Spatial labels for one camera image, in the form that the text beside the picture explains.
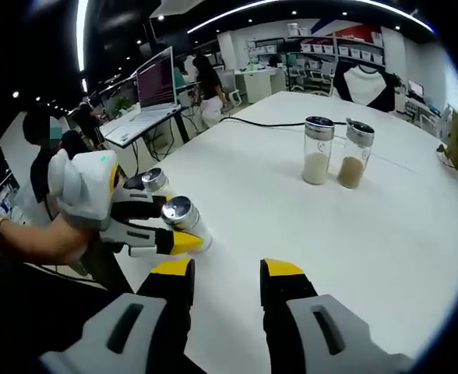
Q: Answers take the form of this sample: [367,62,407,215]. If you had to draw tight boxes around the small glass seasoning bottle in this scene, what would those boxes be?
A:
[160,196,213,254]
[141,167,178,198]

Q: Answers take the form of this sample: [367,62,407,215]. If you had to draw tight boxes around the white cabinet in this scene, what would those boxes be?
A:
[234,67,289,105]

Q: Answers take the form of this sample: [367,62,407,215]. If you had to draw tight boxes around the person's dark shirt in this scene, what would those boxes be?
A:
[0,259,136,363]

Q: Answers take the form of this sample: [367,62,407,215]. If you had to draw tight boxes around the white office desk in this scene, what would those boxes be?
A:
[99,104,192,163]

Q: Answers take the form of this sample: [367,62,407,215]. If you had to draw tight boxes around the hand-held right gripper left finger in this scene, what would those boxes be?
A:
[40,258,206,374]

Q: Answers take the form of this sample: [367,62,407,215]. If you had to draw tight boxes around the tall seasoning bottle white contents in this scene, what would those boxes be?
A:
[301,115,336,185]

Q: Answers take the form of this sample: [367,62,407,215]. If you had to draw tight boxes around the person's left hand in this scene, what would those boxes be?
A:
[45,213,97,266]

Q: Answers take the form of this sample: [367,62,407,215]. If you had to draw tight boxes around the small green desk plant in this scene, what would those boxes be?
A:
[113,95,135,115]

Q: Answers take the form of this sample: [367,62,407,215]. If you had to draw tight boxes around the black and white shirt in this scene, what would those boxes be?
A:
[333,61,397,113]

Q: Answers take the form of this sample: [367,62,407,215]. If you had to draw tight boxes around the white office chair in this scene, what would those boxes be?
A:
[220,69,242,115]

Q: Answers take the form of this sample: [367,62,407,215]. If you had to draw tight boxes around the tall seasoning bottle brown contents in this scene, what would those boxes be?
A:
[336,120,375,190]

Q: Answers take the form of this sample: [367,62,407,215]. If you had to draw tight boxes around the black power cable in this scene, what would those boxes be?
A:
[218,115,351,130]

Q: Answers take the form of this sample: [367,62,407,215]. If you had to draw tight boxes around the storage shelf with white bins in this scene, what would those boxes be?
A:
[248,22,386,81]

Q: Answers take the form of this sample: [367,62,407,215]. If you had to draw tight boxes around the ceiling light strip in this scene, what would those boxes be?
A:
[188,0,284,33]
[76,0,90,72]

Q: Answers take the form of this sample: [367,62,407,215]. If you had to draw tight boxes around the open silver laptop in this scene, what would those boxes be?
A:
[123,45,182,136]

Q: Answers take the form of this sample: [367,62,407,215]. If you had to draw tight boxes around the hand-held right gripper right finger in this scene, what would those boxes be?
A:
[259,257,415,374]

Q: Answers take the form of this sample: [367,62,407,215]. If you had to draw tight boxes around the ceiling air conditioner unit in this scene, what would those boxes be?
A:
[150,0,193,19]

